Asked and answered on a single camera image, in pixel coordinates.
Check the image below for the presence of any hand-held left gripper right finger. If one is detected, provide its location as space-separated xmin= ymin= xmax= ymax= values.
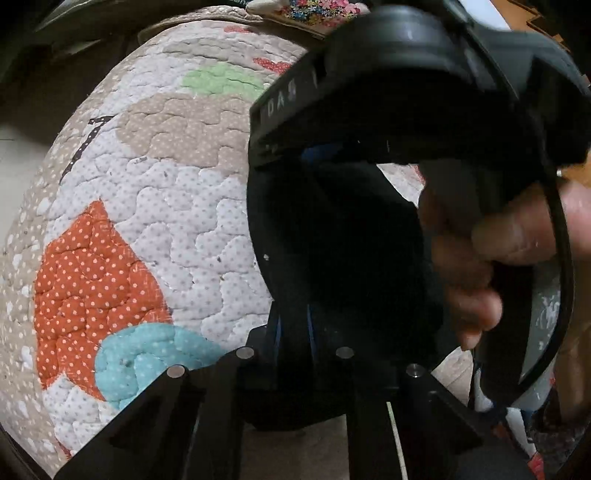
xmin=305 ymin=302 xmax=537 ymax=480

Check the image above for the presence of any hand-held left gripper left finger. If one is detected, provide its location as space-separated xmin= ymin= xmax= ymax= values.
xmin=54 ymin=301 xmax=283 ymax=480

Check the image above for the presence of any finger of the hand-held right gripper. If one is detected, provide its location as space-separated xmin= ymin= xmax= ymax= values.
xmin=300 ymin=141 xmax=352 ymax=168

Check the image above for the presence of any person's right hand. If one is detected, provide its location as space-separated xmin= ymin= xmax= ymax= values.
xmin=418 ymin=178 xmax=591 ymax=352

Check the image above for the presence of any floral cloth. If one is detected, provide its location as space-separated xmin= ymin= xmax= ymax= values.
xmin=281 ymin=0 xmax=372 ymax=26

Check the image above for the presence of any quilted patchwork blanket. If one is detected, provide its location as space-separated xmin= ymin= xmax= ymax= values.
xmin=0 ymin=6 xmax=561 ymax=478

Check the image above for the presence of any black cable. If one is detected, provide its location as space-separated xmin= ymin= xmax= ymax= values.
xmin=441 ymin=0 xmax=575 ymax=395

